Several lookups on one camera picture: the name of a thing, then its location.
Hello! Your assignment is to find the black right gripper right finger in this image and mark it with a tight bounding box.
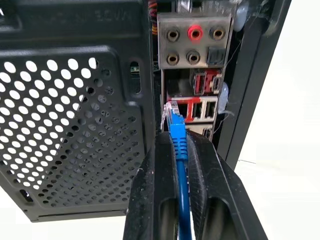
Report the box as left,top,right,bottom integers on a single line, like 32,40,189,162
184,130,269,240

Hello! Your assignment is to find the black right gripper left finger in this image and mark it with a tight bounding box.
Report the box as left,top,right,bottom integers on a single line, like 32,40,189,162
122,131,180,240

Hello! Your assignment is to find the blue ethernet cable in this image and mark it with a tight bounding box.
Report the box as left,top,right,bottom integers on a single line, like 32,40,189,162
160,101,193,240

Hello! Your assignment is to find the black computer tower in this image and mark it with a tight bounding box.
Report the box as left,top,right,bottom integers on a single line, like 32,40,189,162
0,0,293,223

